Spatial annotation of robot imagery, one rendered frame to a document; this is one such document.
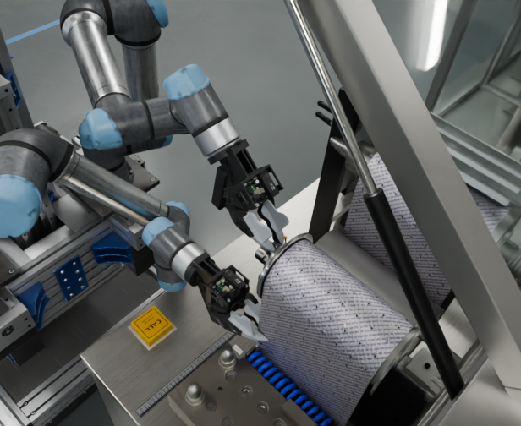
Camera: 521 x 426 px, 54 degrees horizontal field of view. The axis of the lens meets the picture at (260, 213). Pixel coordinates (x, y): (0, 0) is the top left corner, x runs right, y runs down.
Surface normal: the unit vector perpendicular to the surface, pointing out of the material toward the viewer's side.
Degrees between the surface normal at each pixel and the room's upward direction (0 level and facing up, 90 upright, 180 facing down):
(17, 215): 85
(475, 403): 0
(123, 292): 0
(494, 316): 90
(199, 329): 0
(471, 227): 40
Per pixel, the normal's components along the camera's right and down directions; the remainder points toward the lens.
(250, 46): 0.07, -0.65
